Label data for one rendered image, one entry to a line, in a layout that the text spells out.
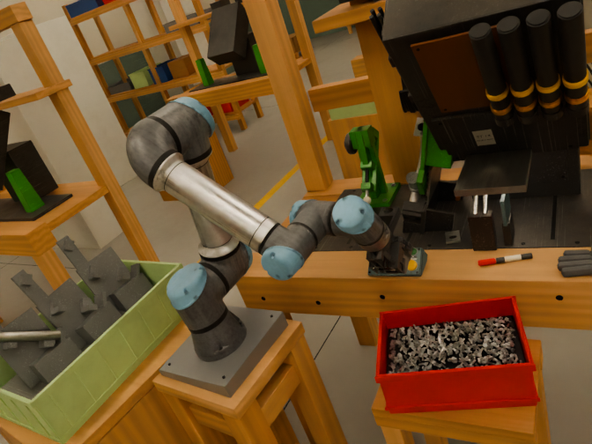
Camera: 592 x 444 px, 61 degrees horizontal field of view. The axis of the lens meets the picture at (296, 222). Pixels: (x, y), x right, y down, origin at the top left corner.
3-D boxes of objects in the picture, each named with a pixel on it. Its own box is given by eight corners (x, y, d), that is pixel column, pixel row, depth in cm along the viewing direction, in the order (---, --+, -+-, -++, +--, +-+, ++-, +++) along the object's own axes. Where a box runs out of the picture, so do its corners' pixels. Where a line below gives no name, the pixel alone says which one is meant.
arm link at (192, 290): (177, 329, 135) (151, 290, 129) (207, 295, 143) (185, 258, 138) (207, 332, 127) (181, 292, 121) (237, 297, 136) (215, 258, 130)
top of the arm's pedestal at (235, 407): (239, 420, 122) (233, 410, 120) (157, 390, 141) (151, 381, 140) (306, 331, 143) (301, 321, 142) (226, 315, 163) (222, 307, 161)
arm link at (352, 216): (332, 191, 104) (370, 193, 100) (353, 211, 113) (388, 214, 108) (322, 225, 102) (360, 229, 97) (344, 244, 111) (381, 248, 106)
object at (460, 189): (527, 196, 114) (525, 185, 113) (455, 201, 122) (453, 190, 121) (536, 129, 143) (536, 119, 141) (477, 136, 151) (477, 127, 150)
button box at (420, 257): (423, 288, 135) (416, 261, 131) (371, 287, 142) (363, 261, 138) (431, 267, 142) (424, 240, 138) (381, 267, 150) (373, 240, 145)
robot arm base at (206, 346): (226, 364, 129) (209, 336, 125) (187, 358, 138) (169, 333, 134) (256, 323, 140) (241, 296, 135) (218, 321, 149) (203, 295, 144)
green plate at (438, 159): (447, 186, 141) (455, 115, 129) (418, 182, 144) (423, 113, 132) (455, 168, 149) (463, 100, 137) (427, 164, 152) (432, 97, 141)
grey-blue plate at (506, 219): (512, 247, 132) (506, 201, 126) (504, 247, 133) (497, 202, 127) (515, 227, 139) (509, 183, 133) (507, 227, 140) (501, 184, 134)
